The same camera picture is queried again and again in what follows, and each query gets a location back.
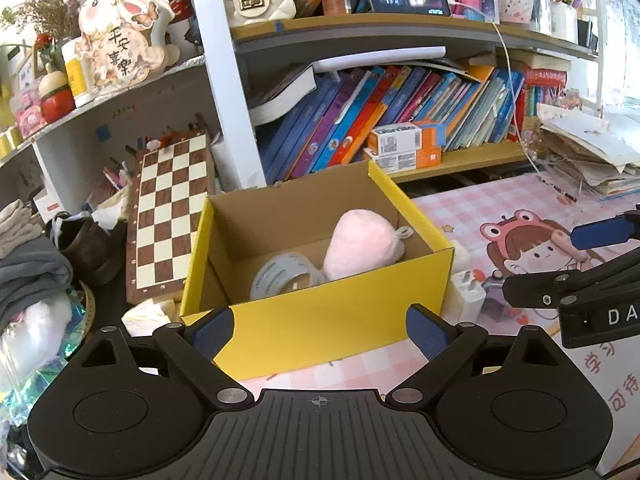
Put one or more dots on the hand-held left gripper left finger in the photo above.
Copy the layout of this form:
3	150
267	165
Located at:
215	331

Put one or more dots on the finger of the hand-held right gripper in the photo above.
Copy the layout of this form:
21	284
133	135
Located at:
535	287
600	234

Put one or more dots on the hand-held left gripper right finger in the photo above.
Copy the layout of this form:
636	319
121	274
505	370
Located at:
425	331

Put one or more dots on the white charger plug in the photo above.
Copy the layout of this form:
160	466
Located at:
465	296

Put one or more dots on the yellow cardboard box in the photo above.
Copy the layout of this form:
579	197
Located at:
310	320

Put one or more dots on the crumpled white tissue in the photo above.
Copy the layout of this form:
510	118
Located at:
147	317

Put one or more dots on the clear tape roll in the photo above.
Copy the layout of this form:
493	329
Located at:
270	276

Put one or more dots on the stack of loose papers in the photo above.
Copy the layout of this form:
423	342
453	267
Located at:
590	145

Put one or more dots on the pink plush toy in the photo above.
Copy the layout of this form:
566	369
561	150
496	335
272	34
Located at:
357	245

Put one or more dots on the brown wooden chessboard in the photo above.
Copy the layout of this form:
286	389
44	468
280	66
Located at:
165	210

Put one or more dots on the brown leather bag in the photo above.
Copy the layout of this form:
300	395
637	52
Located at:
85	250

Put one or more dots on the orange and white carton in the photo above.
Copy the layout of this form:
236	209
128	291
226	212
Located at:
405	137
407	160

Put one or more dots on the beige hardcover book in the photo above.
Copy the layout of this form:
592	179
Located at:
537	62

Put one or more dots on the iridescent plastic bag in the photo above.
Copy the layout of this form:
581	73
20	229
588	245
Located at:
30	360

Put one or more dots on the grey folded cloth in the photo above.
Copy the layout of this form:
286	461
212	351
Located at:
30	280

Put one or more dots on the beige knitted cloth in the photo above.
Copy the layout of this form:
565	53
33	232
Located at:
17	227

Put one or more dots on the row of colourful books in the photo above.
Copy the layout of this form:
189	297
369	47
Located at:
380	105

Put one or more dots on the pink dotted pen cup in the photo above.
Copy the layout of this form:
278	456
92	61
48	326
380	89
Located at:
515	9

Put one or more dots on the thick black-edged book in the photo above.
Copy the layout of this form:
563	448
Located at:
280	97

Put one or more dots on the white wooden bookshelf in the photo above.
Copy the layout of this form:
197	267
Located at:
220	85

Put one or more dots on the white flat board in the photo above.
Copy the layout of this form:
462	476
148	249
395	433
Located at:
380	59

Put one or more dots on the red and white doll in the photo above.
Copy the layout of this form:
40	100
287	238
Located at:
55	97

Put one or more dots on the pink patterned small box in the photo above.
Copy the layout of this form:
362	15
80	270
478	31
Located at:
27	112

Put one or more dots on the yellow and white bottle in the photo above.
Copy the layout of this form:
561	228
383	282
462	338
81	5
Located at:
75	72

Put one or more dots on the bunny shaped paper ornament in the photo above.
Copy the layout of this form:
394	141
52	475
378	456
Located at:
117	40

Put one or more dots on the dried flower bunch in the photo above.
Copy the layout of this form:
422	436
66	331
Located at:
45	0

